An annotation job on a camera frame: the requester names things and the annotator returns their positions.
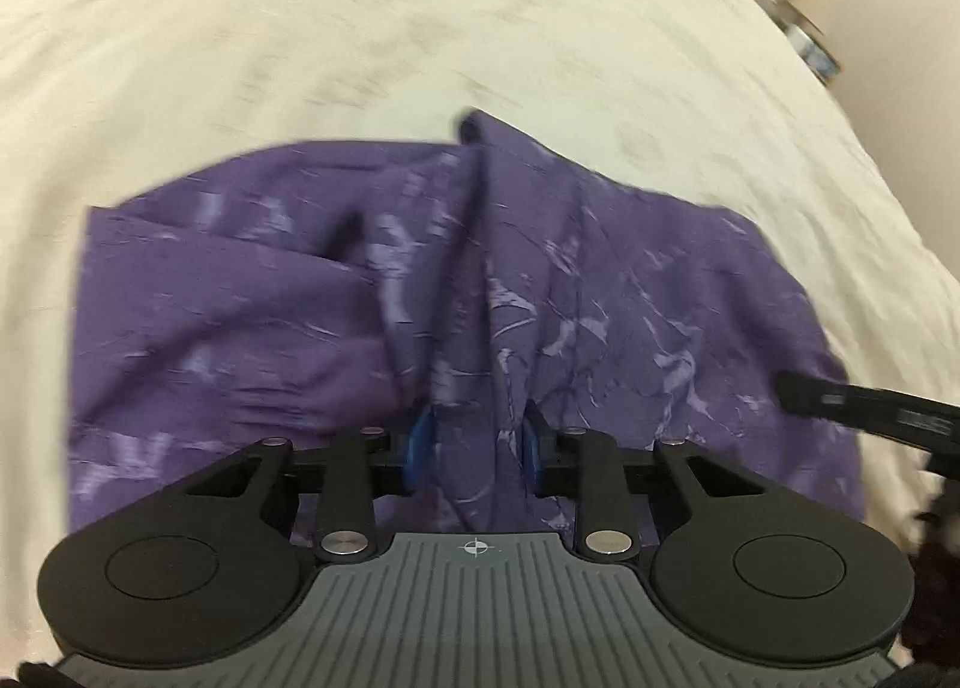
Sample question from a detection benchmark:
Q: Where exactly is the right cream nightstand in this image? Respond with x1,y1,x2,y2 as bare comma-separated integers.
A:
760,0,843,88

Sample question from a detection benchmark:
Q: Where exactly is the cream floral bedspread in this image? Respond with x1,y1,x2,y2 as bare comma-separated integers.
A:
2,0,958,667

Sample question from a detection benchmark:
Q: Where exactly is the purple patterned hooded jacket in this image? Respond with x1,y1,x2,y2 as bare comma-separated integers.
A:
67,112,864,532

